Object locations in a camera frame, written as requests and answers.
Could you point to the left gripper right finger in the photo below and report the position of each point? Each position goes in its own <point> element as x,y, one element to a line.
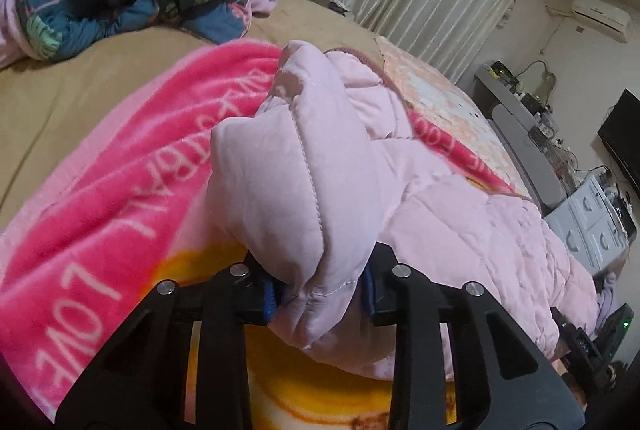
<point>501,379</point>

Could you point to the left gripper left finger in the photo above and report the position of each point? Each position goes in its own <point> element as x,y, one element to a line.
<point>178,361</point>

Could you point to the pink quilted jacket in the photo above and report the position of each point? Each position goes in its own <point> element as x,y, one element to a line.
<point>328,167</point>

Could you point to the purple clothes on floor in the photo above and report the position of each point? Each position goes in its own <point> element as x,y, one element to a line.
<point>608,302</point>

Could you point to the white drawer cabinet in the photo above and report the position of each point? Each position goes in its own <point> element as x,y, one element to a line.
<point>595,224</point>

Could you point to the pink football fleece blanket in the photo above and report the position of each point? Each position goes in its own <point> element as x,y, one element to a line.
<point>127,209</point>

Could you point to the black television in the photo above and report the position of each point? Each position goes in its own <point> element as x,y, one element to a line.
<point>620,135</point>

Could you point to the peach patterned bed cover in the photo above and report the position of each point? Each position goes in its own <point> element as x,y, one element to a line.
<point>449,123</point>

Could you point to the tan bed sheet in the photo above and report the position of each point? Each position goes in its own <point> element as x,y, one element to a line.
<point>46,110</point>

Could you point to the white air conditioner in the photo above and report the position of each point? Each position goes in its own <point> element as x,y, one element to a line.
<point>608,19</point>

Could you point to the grey wall-mounted desk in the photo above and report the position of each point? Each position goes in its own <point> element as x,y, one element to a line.
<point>516,129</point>

